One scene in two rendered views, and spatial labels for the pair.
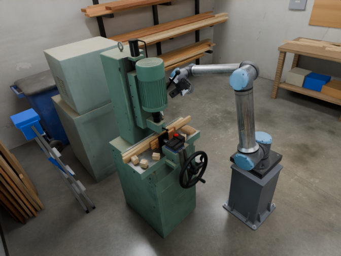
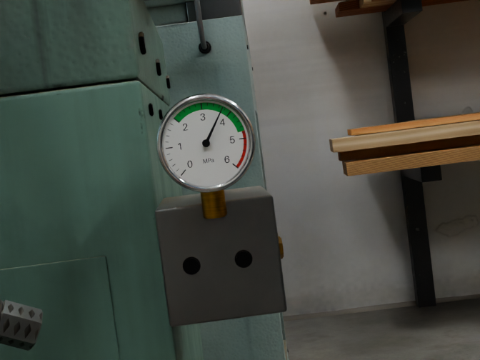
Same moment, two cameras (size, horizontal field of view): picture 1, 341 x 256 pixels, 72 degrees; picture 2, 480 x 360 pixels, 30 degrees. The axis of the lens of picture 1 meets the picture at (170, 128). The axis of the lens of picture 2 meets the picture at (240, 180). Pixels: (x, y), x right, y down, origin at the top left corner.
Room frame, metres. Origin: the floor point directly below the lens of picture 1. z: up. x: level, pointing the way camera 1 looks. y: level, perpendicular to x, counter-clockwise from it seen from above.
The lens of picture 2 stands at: (0.97, -0.63, 0.66)
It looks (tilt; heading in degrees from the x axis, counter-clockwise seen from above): 3 degrees down; 40
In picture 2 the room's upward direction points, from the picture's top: 7 degrees counter-clockwise
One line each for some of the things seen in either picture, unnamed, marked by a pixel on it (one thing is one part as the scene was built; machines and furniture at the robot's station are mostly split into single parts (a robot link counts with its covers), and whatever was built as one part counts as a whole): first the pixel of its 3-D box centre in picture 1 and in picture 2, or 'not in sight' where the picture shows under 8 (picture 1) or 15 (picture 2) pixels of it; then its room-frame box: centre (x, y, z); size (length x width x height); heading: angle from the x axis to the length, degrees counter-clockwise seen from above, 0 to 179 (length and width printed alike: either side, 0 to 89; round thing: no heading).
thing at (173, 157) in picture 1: (175, 150); not in sight; (1.23, -0.02, 0.92); 0.15 x 0.13 x 0.09; 132
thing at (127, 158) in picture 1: (160, 137); not in sight; (1.40, 0.08, 0.92); 0.68 x 0.02 x 0.04; 132
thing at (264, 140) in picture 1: (260, 144); not in sight; (1.36, -0.68, 0.79); 0.17 x 0.15 x 0.18; 132
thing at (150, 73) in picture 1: (152, 85); not in sight; (1.39, 0.09, 1.35); 0.18 x 0.18 x 0.31
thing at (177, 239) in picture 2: (196, 160); (222, 250); (1.46, -0.20, 0.58); 0.12 x 0.08 x 0.08; 42
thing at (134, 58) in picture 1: (134, 53); not in sight; (1.49, 0.18, 1.54); 0.08 x 0.08 x 0.17; 42
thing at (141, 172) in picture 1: (168, 150); not in sight; (1.30, 0.03, 0.87); 0.61 x 0.30 x 0.06; 132
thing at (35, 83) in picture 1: (54, 111); not in sight; (2.74, 1.52, 0.48); 0.64 x 0.54 x 0.97; 130
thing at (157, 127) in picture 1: (156, 125); not in sight; (1.41, 0.10, 1.03); 0.14 x 0.07 x 0.09; 42
